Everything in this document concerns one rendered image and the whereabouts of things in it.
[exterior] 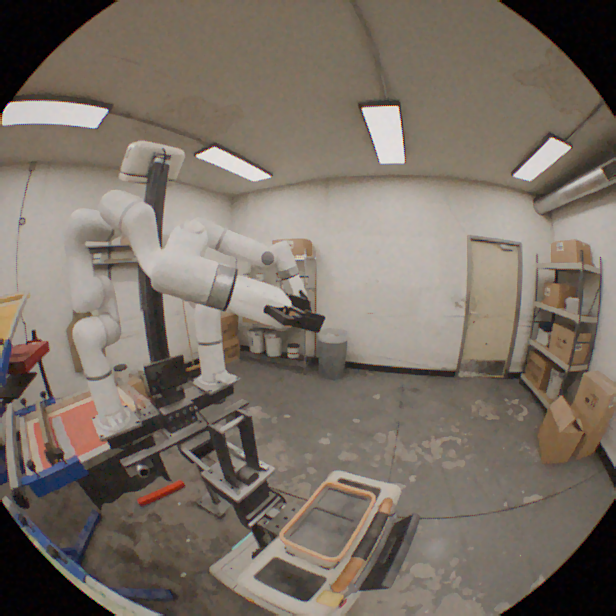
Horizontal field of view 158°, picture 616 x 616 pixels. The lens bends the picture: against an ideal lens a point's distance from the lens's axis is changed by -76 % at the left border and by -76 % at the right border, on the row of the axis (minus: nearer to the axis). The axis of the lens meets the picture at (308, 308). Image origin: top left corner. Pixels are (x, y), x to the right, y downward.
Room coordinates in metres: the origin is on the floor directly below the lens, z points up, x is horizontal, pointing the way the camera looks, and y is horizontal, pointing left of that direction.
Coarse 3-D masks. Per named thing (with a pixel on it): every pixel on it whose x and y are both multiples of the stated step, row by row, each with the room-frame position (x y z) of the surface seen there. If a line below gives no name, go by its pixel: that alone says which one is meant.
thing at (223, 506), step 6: (198, 468) 0.91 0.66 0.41; (210, 492) 0.91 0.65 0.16; (204, 498) 0.93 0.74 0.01; (210, 498) 0.94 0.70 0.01; (216, 498) 0.92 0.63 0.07; (222, 498) 0.97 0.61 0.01; (204, 504) 0.87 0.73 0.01; (210, 504) 0.88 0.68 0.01; (222, 504) 0.91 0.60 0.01; (228, 504) 0.92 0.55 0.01; (210, 510) 0.82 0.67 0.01; (216, 510) 0.84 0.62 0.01; (222, 510) 0.85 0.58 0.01
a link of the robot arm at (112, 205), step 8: (112, 192) 0.38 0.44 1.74; (120, 192) 0.39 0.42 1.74; (104, 200) 0.37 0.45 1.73; (112, 200) 0.37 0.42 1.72; (120, 200) 0.38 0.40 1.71; (128, 200) 0.38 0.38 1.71; (136, 200) 0.40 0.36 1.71; (104, 208) 0.37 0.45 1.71; (112, 208) 0.37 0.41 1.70; (120, 208) 0.37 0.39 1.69; (104, 216) 0.37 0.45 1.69; (112, 216) 0.37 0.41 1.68; (120, 216) 0.37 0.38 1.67; (112, 224) 0.38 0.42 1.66; (112, 232) 0.48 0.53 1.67
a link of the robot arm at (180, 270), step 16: (192, 224) 0.39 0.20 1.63; (176, 240) 0.35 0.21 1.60; (192, 240) 0.37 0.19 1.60; (160, 256) 0.31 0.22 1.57; (176, 256) 0.32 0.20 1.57; (192, 256) 0.34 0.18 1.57; (160, 272) 0.31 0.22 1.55; (176, 272) 0.32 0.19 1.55; (192, 272) 0.33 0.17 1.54; (208, 272) 0.34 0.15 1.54; (160, 288) 0.32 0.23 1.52; (176, 288) 0.32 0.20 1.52; (192, 288) 0.33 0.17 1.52; (208, 288) 0.34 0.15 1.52
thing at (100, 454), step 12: (120, 384) 0.85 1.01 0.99; (72, 396) 0.58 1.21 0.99; (84, 396) 0.65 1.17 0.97; (132, 396) 0.79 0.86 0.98; (48, 408) 0.40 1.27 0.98; (60, 408) 0.48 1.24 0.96; (24, 420) 0.21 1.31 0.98; (24, 432) 0.15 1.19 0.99; (24, 444) 0.10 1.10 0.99; (108, 444) 0.41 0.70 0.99; (132, 444) 0.49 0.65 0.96; (24, 456) 0.06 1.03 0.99; (84, 456) 0.29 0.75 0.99; (96, 456) 0.33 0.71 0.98; (108, 456) 0.37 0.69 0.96
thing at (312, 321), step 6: (306, 312) 0.39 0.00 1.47; (312, 312) 0.39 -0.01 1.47; (294, 318) 0.35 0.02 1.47; (300, 318) 0.36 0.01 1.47; (306, 318) 0.38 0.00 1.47; (312, 318) 0.39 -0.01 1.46; (318, 318) 0.40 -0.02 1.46; (324, 318) 0.40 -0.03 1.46; (300, 324) 0.37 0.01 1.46; (306, 324) 0.38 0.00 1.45; (312, 324) 0.39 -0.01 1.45; (318, 324) 0.39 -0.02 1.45; (312, 330) 0.40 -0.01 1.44; (318, 330) 0.40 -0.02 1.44
